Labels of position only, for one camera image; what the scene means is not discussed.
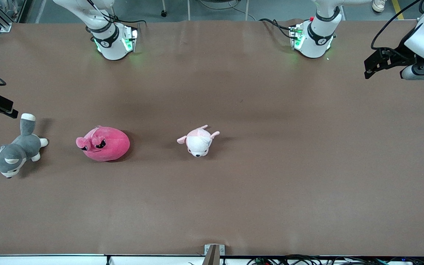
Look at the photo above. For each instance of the thin white stand leg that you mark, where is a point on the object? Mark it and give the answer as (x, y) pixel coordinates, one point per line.
(247, 9)
(188, 9)

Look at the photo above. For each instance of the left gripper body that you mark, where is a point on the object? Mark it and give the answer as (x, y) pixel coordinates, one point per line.
(398, 52)

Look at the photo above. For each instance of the large table cover sheet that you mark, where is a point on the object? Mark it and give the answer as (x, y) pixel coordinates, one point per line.
(212, 202)

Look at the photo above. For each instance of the white leg with black caster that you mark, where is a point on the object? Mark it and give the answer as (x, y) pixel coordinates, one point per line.
(163, 13)

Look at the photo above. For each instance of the round hot pink plush toy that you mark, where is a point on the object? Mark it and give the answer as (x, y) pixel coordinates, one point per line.
(109, 147)

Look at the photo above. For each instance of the grey husky plush toy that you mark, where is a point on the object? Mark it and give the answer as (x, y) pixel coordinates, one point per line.
(13, 154)

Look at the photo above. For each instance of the metal table edge bracket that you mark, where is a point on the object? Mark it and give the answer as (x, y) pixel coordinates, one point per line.
(212, 255)

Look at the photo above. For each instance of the pale pink white plush dog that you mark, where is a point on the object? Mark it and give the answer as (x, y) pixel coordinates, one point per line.
(199, 143)

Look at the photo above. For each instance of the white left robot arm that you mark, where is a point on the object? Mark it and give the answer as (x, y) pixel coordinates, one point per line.
(317, 38)

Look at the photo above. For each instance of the white sneaker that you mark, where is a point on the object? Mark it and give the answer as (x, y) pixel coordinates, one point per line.
(379, 5)

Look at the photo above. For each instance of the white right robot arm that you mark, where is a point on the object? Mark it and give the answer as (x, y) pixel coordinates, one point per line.
(110, 48)

